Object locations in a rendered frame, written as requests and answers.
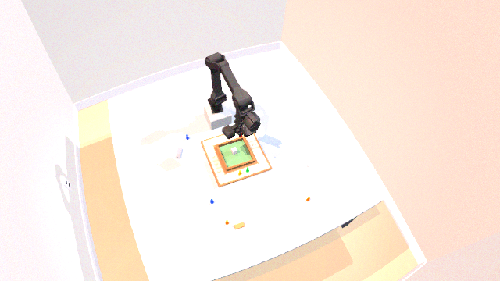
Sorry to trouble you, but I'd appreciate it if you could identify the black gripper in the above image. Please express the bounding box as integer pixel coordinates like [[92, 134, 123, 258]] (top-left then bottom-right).
[[221, 112, 261, 139]]

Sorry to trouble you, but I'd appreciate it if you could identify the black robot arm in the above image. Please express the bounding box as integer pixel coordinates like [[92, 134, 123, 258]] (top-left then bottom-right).
[[205, 52, 261, 137]]

